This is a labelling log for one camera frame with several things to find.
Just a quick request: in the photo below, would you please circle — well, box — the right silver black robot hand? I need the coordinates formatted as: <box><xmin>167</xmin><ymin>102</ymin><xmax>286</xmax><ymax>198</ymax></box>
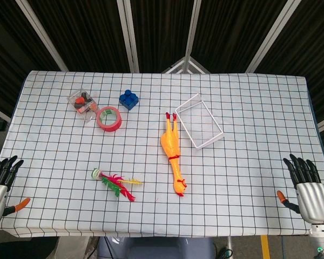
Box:
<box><xmin>276</xmin><ymin>153</ymin><xmax>324</xmax><ymax>224</ymax></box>

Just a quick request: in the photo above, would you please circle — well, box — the colourful feather shuttlecock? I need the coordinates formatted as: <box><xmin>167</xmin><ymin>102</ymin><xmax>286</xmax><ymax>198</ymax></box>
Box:
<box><xmin>91</xmin><ymin>168</ymin><xmax>143</xmax><ymax>202</ymax></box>

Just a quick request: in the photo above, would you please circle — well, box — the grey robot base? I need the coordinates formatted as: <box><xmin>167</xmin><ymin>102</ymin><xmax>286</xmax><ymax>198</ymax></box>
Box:
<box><xmin>97</xmin><ymin>236</ymin><xmax>215</xmax><ymax>259</ymax></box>

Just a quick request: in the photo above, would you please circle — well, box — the clear box with small parts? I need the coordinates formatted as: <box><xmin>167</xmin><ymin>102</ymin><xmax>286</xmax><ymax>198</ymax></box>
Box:
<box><xmin>67</xmin><ymin>87</ymin><xmax>99</xmax><ymax>123</ymax></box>

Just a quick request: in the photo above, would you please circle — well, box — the red tape roll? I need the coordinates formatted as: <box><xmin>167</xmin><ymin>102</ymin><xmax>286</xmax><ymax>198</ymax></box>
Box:
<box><xmin>96</xmin><ymin>106</ymin><xmax>123</xmax><ymax>133</ymax></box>

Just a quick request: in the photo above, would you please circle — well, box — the yellow rubber chicken toy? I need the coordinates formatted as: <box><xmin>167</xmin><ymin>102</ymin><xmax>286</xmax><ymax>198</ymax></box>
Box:
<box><xmin>160</xmin><ymin>112</ymin><xmax>187</xmax><ymax>197</ymax></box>

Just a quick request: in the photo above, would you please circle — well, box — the white black grid tablecloth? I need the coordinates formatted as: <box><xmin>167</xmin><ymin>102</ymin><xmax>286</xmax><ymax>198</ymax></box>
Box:
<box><xmin>0</xmin><ymin>70</ymin><xmax>324</xmax><ymax>238</ymax></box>

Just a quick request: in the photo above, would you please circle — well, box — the blue building block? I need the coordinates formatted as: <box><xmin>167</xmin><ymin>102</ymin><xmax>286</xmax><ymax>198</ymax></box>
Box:
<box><xmin>119</xmin><ymin>89</ymin><xmax>139</xmax><ymax>111</ymax></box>

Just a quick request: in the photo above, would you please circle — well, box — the white rectangular frame box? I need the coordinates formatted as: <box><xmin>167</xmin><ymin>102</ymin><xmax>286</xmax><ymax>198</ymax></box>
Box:
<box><xmin>174</xmin><ymin>93</ymin><xmax>224</xmax><ymax>149</ymax></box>

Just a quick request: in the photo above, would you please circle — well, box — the white metal frame structure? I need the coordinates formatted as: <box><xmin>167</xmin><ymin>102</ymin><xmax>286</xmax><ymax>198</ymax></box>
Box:
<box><xmin>161</xmin><ymin>56</ymin><xmax>211</xmax><ymax>74</ymax></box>

